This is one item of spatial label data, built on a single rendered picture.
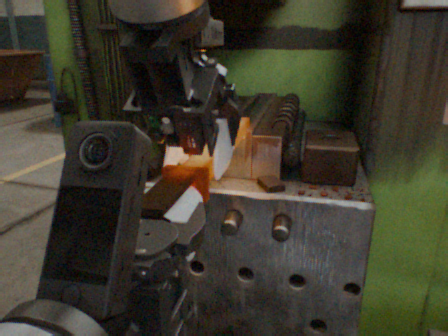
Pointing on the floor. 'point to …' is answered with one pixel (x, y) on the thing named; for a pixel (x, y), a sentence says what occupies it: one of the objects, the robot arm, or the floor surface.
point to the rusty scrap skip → (16, 74)
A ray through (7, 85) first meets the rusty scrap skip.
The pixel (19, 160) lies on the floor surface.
